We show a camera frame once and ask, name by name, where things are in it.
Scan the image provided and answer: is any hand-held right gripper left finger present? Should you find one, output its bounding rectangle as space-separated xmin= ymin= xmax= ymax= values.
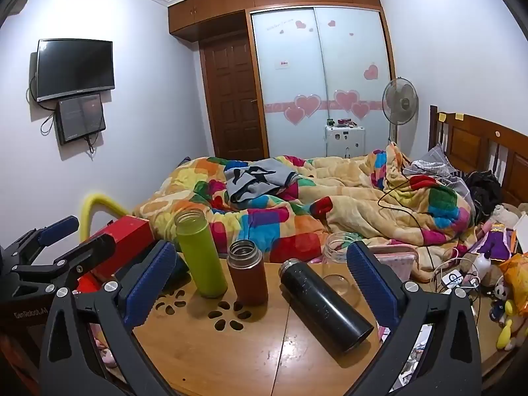
xmin=39 ymin=240 xmax=179 ymax=396

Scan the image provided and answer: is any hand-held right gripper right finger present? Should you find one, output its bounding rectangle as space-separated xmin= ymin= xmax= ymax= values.
xmin=346 ymin=240 xmax=483 ymax=396

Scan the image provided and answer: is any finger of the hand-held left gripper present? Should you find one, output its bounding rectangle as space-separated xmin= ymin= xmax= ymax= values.
xmin=8 ymin=233 xmax=117 ymax=298
xmin=0 ymin=215 xmax=80 ymax=274

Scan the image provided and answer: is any black cup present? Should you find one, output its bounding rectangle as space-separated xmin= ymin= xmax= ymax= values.
xmin=278 ymin=258 xmax=374 ymax=353

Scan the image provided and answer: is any green cup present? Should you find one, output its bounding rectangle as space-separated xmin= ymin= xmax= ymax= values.
xmin=174 ymin=209 xmax=229 ymax=299

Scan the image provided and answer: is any brown cup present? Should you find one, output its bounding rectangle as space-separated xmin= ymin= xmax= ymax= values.
xmin=227 ymin=239 xmax=269 ymax=305

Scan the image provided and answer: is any red box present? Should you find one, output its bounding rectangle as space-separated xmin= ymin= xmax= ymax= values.
xmin=76 ymin=215 xmax=156 ymax=294

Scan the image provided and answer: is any clear glass jar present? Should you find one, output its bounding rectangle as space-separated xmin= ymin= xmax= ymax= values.
xmin=322 ymin=232 xmax=364 ymax=308

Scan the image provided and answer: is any yellow foam tube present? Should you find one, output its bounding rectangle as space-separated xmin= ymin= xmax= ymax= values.
xmin=80 ymin=193 xmax=126 ymax=243

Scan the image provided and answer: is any pink cloth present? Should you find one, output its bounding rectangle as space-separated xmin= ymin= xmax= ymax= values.
xmin=90 ymin=325 xmax=119 ymax=369

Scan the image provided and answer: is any white charger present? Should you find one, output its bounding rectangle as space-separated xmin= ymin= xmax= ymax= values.
xmin=441 ymin=270 xmax=466 ymax=290

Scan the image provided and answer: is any colourful patchwork blanket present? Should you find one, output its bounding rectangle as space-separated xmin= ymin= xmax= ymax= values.
xmin=134 ymin=142 xmax=477 ymax=282

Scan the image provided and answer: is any white plastic bottle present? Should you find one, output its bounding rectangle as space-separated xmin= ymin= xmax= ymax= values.
xmin=474 ymin=251 xmax=501 ymax=288

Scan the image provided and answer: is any purple dressed doll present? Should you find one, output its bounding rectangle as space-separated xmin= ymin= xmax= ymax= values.
xmin=470 ymin=220 xmax=516 ymax=261

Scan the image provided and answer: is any grey striped pillow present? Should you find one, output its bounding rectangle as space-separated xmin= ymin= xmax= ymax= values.
xmin=404 ymin=144 xmax=471 ymax=201

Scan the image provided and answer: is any orange snack bag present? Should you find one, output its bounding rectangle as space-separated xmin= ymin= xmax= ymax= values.
xmin=499 ymin=252 xmax=528 ymax=311

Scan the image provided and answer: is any white small cabinet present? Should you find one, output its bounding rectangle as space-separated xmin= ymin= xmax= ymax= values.
xmin=325 ymin=126 xmax=366 ymax=158

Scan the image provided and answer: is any yellow plush toy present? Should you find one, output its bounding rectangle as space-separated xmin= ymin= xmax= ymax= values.
xmin=496 ymin=297 xmax=528 ymax=352

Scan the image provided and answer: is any black clothing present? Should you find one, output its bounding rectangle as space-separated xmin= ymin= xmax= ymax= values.
xmin=466 ymin=171 xmax=505 ymax=224

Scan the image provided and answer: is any beige plush toy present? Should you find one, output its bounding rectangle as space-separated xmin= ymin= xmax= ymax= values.
xmin=490 ymin=203 xmax=528 ymax=232

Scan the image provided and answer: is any grey and black shirt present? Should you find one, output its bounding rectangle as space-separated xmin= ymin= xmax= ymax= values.
xmin=224 ymin=159 xmax=304 ymax=204

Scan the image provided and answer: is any wooden bed headboard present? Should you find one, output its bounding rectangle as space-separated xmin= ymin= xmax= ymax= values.
xmin=429 ymin=105 xmax=528 ymax=211

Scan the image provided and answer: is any standing fan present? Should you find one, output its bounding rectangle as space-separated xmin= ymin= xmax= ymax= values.
xmin=381 ymin=78 xmax=419 ymax=146

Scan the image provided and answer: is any brown wooden door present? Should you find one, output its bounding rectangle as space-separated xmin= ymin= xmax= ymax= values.
xmin=200 ymin=35 xmax=265 ymax=161

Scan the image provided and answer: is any wooden wardrobe with sliding doors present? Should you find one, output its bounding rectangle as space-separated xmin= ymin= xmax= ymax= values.
xmin=167 ymin=0 xmax=399 ymax=161

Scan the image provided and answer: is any black cable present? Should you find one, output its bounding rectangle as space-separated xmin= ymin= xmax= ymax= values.
xmin=377 ymin=173 xmax=432 ymax=234

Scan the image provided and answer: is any small black wall monitor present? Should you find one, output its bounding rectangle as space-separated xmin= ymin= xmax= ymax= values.
xmin=55 ymin=93 xmax=107 ymax=146

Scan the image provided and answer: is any black wall television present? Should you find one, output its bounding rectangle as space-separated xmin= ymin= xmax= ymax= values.
xmin=36 ymin=39 xmax=115 ymax=103

